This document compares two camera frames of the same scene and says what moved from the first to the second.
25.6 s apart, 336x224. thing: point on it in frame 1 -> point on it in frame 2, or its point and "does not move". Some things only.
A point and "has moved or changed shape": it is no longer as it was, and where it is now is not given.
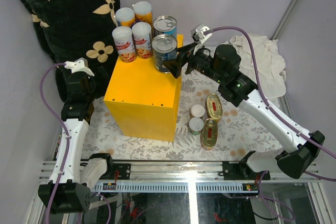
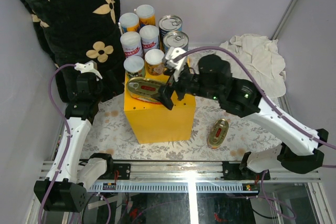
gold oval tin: [209, 135] -> [218, 133]
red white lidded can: [123, 39] has moved or changed shape
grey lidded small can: [196, 125] -> [134, 65]
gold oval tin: [214, 107] -> [143, 88]
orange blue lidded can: [125, 17] has moved or changed shape
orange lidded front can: [143, 13] has moved or changed shape
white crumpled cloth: [271, 63] does not move
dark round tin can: [164, 48] -> [175, 39]
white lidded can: [142, 35] -> [149, 36]
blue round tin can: [165, 24] has moved or changed shape
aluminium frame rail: [175, 177] does not move
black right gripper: [175, 66] -> [165, 94]
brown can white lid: [197, 110] -> [154, 61]
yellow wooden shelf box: [143, 102] has moved or changed shape
